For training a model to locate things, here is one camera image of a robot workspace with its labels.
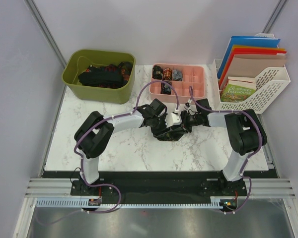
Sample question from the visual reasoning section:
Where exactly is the green treehouse book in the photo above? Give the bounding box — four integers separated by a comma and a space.
220, 76, 257, 103

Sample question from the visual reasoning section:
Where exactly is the rolled red orange tie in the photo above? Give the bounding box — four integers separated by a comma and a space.
162, 67, 172, 81

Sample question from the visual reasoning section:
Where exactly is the white slotted cable duct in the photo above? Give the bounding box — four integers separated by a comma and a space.
35, 197, 224, 209

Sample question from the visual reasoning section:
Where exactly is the red folder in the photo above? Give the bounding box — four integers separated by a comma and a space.
218, 46, 287, 89

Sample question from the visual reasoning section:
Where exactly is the orange folder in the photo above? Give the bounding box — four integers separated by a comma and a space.
217, 45, 287, 80

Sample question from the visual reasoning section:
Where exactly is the dark green leaf-patterned tie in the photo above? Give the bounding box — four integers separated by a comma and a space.
156, 126, 189, 142

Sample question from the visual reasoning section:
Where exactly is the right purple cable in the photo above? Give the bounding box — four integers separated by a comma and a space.
188, 85, 264, 215

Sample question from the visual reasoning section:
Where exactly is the pile of dark ties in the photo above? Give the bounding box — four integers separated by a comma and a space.
78, 61, 134, 89

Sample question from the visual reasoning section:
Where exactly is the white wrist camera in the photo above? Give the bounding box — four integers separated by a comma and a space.
184, 100, 191, 111
165, 113, 182, 128

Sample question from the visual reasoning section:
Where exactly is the purple cable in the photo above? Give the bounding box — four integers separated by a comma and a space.
35, 80, 179, 226
188, 85, 264, 215

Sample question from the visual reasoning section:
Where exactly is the rolled dark blue tie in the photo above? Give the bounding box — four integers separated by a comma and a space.
160, 81, 172, 95

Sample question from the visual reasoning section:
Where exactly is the pink compartment organizer tray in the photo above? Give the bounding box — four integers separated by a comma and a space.
149, 63, 206, 104

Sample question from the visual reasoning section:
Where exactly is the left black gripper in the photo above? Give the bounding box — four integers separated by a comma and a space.
150, 114, 172, 138

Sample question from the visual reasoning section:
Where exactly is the beige folder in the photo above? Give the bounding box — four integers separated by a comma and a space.
219, 53, 287, 90

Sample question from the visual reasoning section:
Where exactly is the rolled grey tie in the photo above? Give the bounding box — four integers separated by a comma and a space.
172, 69, 183, 81

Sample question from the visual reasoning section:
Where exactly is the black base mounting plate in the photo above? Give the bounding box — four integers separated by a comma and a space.
41, 170, 279, 204

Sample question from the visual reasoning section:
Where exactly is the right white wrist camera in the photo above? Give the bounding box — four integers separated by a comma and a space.
184, 100, 191, 111

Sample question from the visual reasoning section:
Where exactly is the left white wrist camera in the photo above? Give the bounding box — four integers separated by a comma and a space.
165, 113, 182, 128

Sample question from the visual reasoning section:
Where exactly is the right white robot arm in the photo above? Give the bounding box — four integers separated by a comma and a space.
181, 99, 267, 195

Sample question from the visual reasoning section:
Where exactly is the aluminium frame rail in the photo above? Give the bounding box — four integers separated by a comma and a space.
25, 178, 295, 202

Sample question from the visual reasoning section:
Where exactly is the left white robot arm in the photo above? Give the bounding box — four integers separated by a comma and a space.
74, 99, 167, 195

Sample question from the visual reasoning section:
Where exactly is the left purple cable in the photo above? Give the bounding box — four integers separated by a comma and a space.
35, 80, 179, 226

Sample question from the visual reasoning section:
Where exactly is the white perforated file holder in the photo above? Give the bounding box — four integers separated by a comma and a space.
212, 34, 291, 114

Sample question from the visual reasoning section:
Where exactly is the olive green plastic bin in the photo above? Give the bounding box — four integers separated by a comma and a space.
62, 49, 136, 104

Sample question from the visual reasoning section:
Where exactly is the blue folder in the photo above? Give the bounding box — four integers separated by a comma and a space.
217, 36, 281, 78

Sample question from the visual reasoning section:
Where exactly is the rolled dark patterned tie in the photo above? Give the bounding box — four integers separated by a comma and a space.
152, 65, 163, 80

